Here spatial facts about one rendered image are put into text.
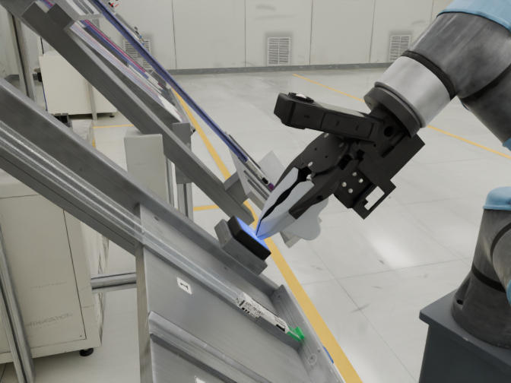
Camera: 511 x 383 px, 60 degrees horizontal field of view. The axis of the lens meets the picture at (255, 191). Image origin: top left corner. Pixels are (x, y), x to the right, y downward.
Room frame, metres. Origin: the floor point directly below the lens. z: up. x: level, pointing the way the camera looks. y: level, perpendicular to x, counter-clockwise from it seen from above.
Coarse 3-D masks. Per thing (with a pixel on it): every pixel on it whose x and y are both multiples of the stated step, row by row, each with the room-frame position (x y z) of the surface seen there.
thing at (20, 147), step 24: (0, 144) 0.29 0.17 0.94; (24, 144) 0.30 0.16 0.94; (48, 168) 0.30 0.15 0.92; (72, 192) 0.30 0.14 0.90; (96, 192) 0.31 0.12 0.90; (120, 216) 0.31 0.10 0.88; (144, 240) 0.32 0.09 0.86; (168, 240) 0.33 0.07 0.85; (192, 264) 0.33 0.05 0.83; (216, 288) 0.33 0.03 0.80
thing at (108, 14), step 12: (96, 0) 0.70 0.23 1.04; (108, 12) 0.71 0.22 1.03; (120, 24) 0.71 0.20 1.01; (132, 36) 0.71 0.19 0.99; (144, 48) 0.72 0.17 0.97; (156, 60) 0.72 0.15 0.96; (168, 72) 0.73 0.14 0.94; (180, 96) 0.72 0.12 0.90; (192, 108) 0.73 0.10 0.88; (204, 120) 0.73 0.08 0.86; (216, 132) 0.73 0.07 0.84; (228, 144) 0.73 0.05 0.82; (240, 156) 0.74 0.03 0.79
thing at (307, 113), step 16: (288, 96) 0.47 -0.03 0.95; (304, 96) 0.47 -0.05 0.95; (288, 112) 0.45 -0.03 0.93; (304, 112) 0.45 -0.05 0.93; (320, 112) 0.45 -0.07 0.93; (336, 112) 0.46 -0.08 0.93; (352, 112) 0.48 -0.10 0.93; (304, 128) 0.46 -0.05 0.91; (320, 128) 0.45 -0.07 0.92; (336, 128) 0.46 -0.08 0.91; (352, 128) 0.46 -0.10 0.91; (368, 128) 0.47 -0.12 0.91
